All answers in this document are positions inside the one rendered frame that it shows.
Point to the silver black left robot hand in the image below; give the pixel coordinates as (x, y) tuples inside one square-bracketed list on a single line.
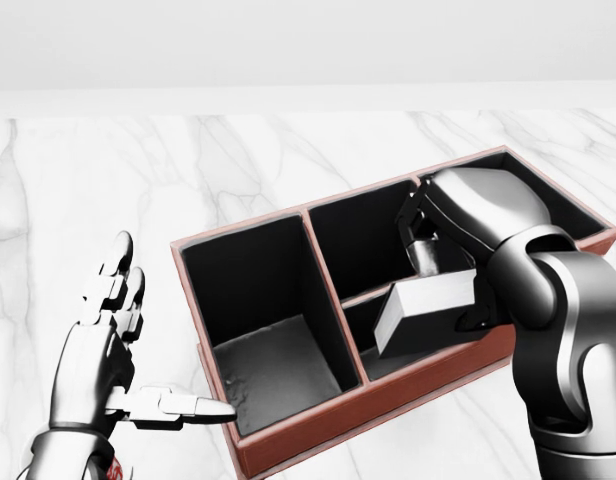
[(85, 360)]

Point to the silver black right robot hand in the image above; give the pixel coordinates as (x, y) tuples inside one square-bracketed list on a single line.
[(480, 210)]

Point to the black book with white pages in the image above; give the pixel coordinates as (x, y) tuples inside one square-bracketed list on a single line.
[(418, 320)]

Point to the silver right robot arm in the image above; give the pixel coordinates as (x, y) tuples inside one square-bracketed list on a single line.
[(570, 340)]

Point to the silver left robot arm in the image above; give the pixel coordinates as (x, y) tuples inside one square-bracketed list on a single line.
[(63, 452)]

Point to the red-brown desk caddy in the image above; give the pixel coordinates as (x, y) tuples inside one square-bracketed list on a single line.
[(288, 320)]

